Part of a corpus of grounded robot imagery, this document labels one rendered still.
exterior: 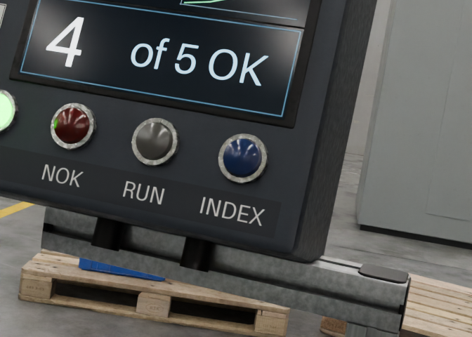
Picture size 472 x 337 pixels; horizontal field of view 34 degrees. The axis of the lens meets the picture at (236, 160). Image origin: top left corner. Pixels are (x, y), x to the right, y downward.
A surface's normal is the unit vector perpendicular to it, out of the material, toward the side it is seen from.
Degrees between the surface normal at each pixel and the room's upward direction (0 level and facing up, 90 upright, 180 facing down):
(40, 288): 90
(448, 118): 90
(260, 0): 75
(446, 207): 90
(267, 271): 90
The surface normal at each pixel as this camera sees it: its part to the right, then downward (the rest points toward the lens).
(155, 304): 0.00, 0.11
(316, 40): -0.24, -0.18
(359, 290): -0.29, 0.07
